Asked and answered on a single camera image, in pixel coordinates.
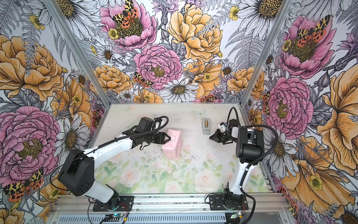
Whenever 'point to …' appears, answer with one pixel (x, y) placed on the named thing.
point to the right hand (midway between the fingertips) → (210, 139)
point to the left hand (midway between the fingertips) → (166, 141)
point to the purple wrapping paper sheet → (173, 149)
